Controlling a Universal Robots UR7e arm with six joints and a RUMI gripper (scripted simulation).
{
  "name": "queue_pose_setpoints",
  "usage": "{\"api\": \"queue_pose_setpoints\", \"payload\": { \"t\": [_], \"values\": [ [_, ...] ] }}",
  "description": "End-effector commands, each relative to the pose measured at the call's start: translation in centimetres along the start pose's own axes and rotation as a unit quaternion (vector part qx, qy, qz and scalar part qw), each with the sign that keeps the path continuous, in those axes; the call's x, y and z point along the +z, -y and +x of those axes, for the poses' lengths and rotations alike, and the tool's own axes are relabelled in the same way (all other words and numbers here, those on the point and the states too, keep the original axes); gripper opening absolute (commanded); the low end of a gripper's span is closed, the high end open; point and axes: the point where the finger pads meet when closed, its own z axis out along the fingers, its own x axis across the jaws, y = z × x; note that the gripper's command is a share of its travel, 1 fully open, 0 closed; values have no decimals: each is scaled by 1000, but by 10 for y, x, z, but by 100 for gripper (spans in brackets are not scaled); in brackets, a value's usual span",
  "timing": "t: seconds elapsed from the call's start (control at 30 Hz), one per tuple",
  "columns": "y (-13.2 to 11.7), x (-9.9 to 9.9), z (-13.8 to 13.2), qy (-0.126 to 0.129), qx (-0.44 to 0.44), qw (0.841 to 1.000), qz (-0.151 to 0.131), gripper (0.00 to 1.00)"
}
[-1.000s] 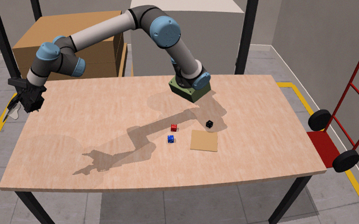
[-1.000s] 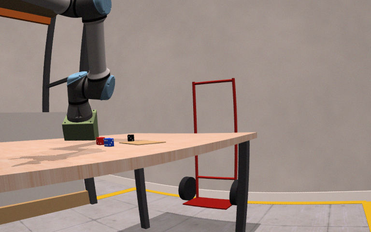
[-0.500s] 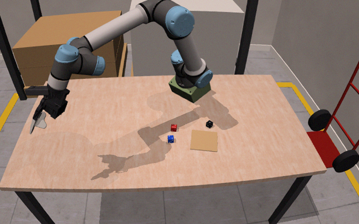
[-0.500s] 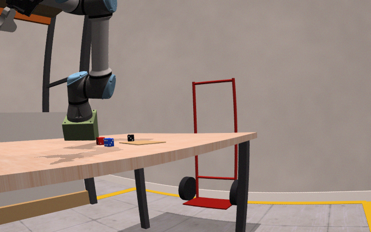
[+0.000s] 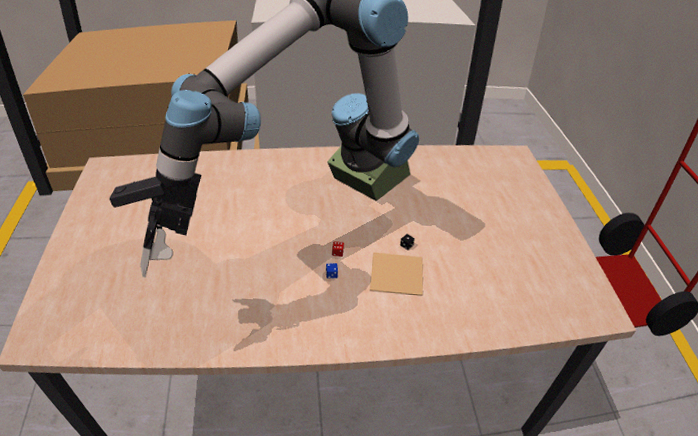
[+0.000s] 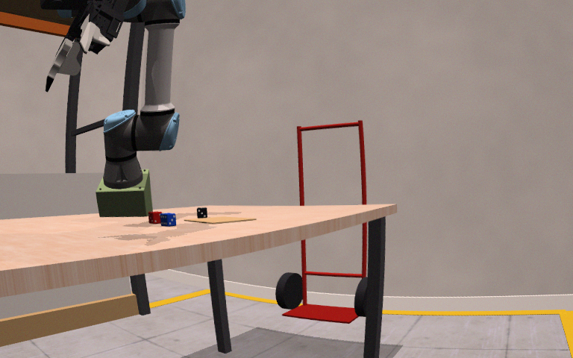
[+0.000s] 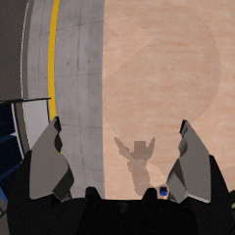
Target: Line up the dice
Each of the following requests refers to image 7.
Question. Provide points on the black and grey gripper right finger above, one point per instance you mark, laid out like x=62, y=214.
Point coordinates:
x=195, y=181

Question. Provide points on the blue die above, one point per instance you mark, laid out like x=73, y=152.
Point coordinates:
x=163, y=191

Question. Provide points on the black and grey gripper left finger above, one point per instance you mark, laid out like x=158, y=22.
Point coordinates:
x=43, y=180

